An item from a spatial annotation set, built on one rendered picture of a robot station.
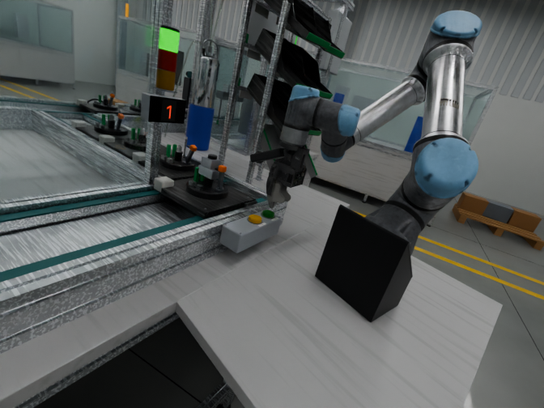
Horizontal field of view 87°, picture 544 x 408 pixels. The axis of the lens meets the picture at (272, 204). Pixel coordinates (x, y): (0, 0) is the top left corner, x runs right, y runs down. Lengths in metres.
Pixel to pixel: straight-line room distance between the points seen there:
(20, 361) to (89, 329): 0.10
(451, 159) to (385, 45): 8.88
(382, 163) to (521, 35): 5.75
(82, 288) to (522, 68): 9.51
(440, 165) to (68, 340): 0.78
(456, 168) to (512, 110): 8.81
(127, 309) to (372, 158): 4.36
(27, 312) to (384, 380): 0.65
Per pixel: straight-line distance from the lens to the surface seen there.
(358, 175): 4.80
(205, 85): 1.90
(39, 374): 0.62
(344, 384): 0.65
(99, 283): 0.65
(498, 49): 9.54
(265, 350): 0.64
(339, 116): 0.77
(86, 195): 0.91
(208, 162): 0.94
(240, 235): 0.77
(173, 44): 0.91
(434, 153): 0.71
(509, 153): 9.56
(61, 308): 0.65
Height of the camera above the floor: 1.33
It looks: 21 degrees down
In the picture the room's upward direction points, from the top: 14 degrees clockwise
